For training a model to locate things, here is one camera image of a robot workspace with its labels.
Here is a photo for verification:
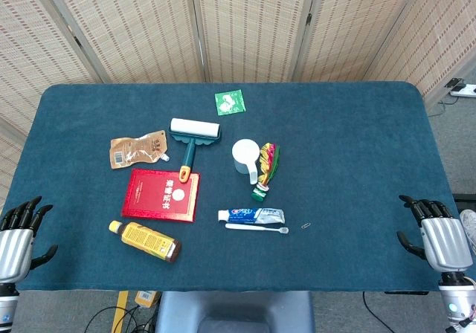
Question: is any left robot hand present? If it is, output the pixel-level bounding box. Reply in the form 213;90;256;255
0;195;60;285

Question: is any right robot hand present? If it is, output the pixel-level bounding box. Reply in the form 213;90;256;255
396;194;474;274

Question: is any white toothbrush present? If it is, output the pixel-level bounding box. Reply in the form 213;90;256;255
225;222;290;235

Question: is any blue and white toothpaste tube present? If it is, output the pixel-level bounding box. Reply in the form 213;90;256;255
217;207;286;225

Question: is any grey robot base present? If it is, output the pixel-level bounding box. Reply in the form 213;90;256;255
154;291;316;333

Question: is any white shoe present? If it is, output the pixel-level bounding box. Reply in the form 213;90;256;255
460;209;476;256

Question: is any blue table cloth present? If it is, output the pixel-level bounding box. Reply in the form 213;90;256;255
0;81;476;293

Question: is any yellow label tea bottle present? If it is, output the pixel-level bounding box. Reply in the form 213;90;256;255
108;220;182;263

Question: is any yellow box under table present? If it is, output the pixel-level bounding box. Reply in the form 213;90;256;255
134;291;161;308

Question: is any red certificate book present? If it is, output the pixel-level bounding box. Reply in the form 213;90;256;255
120;168;201;223

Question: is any white power strip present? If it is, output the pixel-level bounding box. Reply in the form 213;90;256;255
449;83;476;98

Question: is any brown spout pouch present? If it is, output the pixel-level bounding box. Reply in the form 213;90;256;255
109;129;171;170

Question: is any colourful snack packet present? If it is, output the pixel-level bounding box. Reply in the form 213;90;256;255
251;143;280;202

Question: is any green lint roller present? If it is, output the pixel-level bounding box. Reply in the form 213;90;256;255
168;117;222;184

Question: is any green sachet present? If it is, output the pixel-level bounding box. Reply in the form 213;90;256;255
214;89;247;117

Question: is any woven folding screen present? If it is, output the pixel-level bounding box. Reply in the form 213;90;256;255
0;0;476;215

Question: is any black floor cable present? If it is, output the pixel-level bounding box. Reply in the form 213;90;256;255
362;291;393;326
84;303;157;333

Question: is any white plastic cup with handle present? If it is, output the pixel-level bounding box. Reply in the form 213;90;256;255
231;138;258;185

